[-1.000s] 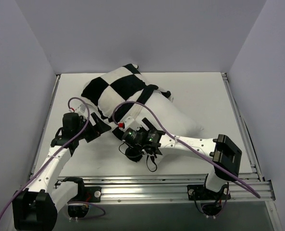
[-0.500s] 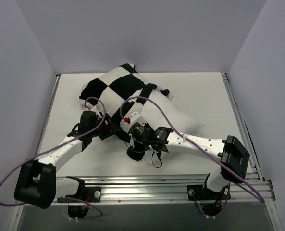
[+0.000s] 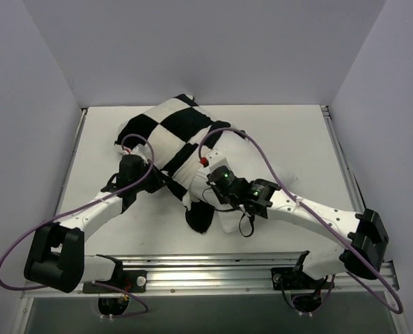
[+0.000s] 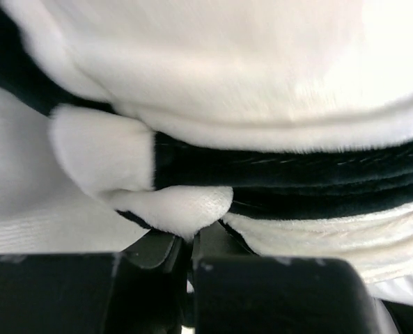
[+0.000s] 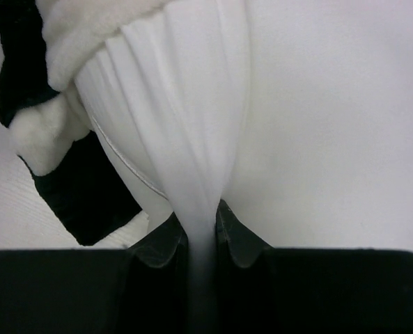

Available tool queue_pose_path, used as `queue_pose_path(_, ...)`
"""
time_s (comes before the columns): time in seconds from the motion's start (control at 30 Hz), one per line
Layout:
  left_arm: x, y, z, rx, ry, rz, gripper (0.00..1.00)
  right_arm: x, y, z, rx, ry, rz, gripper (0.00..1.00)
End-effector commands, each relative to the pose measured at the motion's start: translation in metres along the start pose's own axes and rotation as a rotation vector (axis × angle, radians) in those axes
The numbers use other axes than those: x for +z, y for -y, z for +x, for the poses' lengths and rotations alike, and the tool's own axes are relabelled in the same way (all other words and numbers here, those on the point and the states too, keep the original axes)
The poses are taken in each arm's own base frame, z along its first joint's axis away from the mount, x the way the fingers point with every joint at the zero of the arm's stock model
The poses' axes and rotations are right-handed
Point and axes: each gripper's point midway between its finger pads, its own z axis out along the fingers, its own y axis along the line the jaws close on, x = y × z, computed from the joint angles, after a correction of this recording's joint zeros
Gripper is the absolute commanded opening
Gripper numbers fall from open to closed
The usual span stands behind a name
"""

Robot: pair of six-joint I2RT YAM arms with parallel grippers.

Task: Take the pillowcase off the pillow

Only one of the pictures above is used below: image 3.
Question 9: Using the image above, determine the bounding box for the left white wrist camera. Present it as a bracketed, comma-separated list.
[123, 144, 151, 161]

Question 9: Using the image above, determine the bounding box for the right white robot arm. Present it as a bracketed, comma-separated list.
[208, 166, 389, 287]

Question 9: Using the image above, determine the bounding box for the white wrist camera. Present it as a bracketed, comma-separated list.
[200, 149, 230, 173]
[123, 144, 151, 161]

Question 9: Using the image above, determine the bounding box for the black white checkered pillowcase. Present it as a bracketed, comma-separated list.
[114, 94, 231, 234]

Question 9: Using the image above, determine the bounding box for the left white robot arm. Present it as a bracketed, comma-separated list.
[24, 154, 166, 293]

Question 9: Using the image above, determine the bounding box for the aluminium front frame rail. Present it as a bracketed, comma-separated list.
[20, 253, 400, 299]

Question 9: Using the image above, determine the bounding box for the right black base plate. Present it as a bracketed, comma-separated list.
[271, 267, 334, 291]

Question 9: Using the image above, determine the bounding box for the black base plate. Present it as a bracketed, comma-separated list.
[82, 270, 148, 294]
[271, 267, 334, 291]

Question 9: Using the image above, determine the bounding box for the aluminium side rail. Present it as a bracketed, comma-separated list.
[54, 108, 88, 214]
[320, 106, 366, 214]

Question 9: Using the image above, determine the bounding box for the right aluminium side rail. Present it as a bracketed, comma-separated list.
[320, 106, 366, 214]

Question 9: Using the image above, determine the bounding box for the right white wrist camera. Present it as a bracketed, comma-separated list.
[200, 149, 230, 173]

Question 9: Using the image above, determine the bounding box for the white pillow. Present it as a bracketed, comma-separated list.
[185, 132, 299, 234]

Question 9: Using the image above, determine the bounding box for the left aluminium side rail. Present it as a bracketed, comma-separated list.
[54, 108, 88, 214]

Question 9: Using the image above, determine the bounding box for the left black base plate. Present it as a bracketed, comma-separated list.
[82, 270, 148, 294]

